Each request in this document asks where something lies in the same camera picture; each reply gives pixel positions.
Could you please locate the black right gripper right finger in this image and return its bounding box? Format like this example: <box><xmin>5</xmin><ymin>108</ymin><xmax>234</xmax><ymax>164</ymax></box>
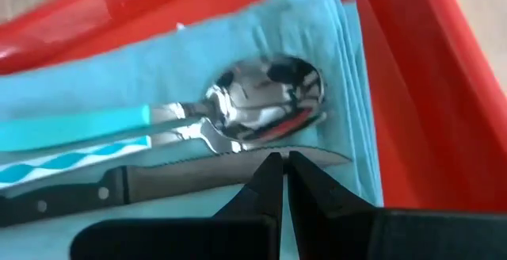
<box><xmin>285</xmin><ymin>151</ymin><xmax>507</xmax><ymax>260</ymax></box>

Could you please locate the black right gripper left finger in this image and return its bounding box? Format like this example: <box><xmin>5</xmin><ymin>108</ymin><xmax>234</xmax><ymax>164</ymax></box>
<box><xmin>70</xmin><ymin>151</ymin><xmax>284</xmax><ymax>260</ymax></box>

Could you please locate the knife with black handle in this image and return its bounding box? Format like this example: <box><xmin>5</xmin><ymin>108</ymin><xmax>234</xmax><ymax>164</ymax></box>
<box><xmin>0</xmin><ymin>144</ymin><xmax>353</xmax><ymax>229</ymax></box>

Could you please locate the spoon with teal handle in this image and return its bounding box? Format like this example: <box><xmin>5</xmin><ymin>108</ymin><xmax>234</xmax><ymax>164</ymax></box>
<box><xmin>0</xmin><ymin>55</ymin><xmax>328</xmax><ymax>153</ymax></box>

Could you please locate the fork with patterned handle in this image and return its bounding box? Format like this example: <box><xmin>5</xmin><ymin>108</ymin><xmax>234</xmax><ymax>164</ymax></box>
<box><xmin>0</xmin><ymin>111</ymin><xmax>329</xmax><ymax>189</ymax></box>

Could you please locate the teal napkin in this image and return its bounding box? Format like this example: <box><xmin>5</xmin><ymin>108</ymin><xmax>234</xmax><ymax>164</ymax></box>
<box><xmin>0</xmin><ymin>0</ymin><xmax>384</xmax><ymax>260</ymax></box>

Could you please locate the red plastic tray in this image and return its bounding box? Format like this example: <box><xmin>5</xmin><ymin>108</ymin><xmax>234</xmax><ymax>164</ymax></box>
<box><xmin>0</xmin><ymin>0</ymin><xmax>507</xmax><ymax>213</ymax></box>

